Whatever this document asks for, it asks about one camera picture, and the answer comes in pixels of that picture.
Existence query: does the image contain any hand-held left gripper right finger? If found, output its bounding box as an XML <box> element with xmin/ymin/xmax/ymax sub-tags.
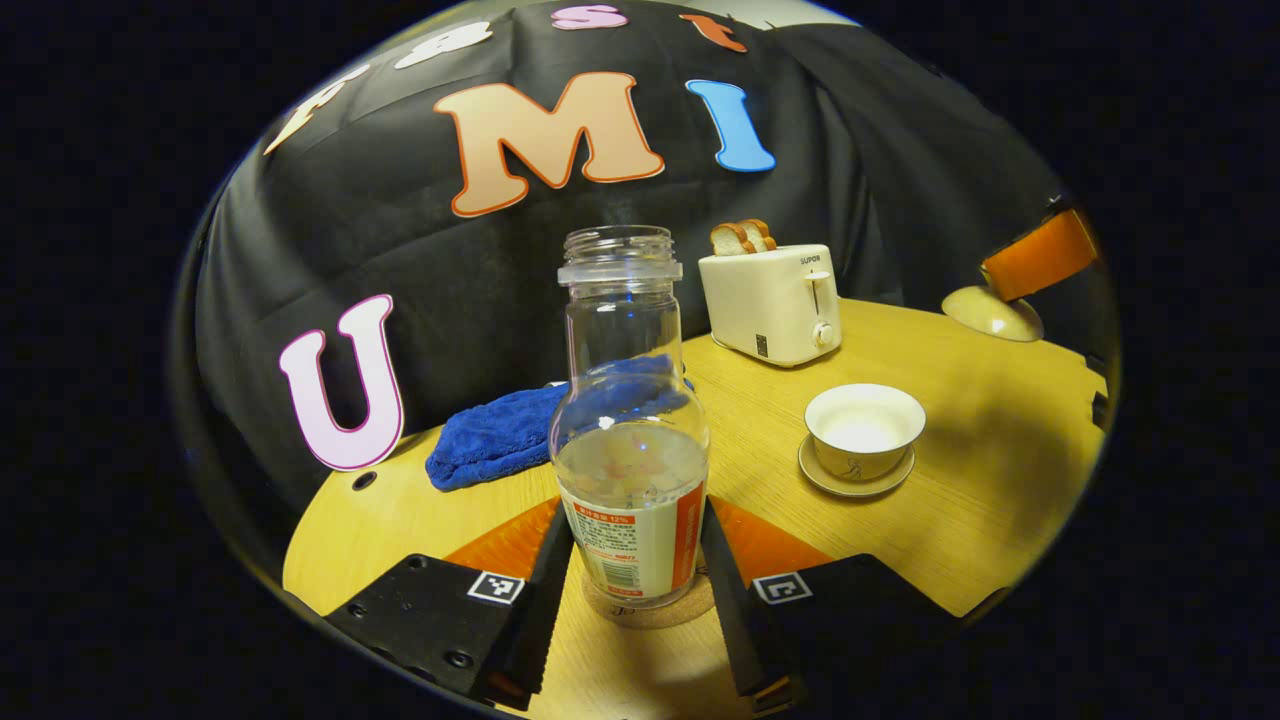
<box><xmin>698</xmin><ymin>495</ymin><xmax>1007</xmax><ymax>716</ymax></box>

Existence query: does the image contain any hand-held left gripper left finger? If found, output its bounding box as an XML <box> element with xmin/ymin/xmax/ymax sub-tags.
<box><xmin>322</xmin><ymin>495</ymin><xmax>577</xmax><ymax>713</ymax></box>

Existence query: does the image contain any round cork coaster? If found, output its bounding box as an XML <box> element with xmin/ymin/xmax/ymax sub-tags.
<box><xmin>582</xmin><ymin>565</ymin><xmax>717</xmax><ymax>630</ymax></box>

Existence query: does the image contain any white ceramic teacup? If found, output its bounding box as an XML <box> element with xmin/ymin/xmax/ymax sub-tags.
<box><xmin>805</xmin><ymin>383</ymin><xmax>927</xmax><ymax>481</ymax></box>

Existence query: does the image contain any white ceramic saucer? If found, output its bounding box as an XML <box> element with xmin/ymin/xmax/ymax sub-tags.
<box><xmin>797</xmin><ymin>432</ymin><xmax>916</xmax><ymax>499</ymax></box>

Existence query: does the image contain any blue folded towel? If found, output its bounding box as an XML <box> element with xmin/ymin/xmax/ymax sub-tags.
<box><xmin>425</xmin><ymin>355</ymin><xmax>696</xmax><ymax>492</ymax></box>

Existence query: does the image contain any white toaster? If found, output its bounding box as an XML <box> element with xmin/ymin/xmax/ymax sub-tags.
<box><xmin>698</xmin><ymin>244</ymin><xmax>843</xmax><ymax>368</ymax></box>

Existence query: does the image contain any black backdrop cloth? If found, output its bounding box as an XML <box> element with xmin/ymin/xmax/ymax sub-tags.
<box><xmin>190</xmin><ymin>0</ymin><xmax>1076</xmax><ymax>521</ymax></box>

